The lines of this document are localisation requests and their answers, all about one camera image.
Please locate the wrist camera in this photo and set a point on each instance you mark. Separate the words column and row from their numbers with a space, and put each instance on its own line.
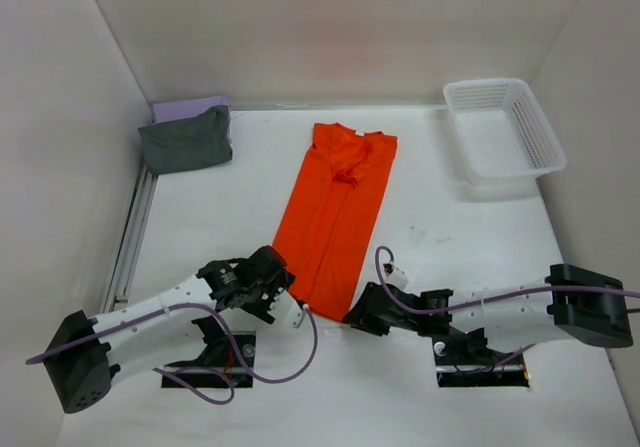
column 288, row 312
column 395, row 276

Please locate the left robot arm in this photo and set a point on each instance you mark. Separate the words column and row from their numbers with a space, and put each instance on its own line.
column 87, row 356

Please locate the grey t-shirt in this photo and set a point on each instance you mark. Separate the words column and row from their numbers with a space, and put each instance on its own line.
column 189, row 144

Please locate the aluminium rail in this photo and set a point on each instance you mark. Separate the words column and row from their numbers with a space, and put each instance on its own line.
column 117, row 291

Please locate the purple t-shirt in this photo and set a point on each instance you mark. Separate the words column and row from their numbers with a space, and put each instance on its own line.
column 178, row 110

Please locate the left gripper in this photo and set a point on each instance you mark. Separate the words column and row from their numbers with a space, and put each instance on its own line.
column 265, row 310

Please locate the white plastic laundry basket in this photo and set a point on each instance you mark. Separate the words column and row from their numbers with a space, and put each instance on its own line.
column 502, row 133

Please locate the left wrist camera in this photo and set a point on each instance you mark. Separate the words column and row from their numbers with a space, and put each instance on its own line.
column 288, row 312

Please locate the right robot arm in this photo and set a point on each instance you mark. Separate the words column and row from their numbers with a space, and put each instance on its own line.
column 570, row 303

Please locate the orange t-shirt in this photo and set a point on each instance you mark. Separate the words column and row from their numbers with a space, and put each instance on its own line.
column 329, row 220

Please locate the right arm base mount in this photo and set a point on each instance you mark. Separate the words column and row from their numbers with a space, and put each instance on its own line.
column 465, row 361

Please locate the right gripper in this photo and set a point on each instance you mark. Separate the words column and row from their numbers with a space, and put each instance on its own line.
column 361, row 318

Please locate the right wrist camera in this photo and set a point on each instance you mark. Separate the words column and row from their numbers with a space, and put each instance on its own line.
column 395, row 276

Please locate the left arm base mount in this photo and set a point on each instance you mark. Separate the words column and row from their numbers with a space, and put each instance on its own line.
column 225, row 362

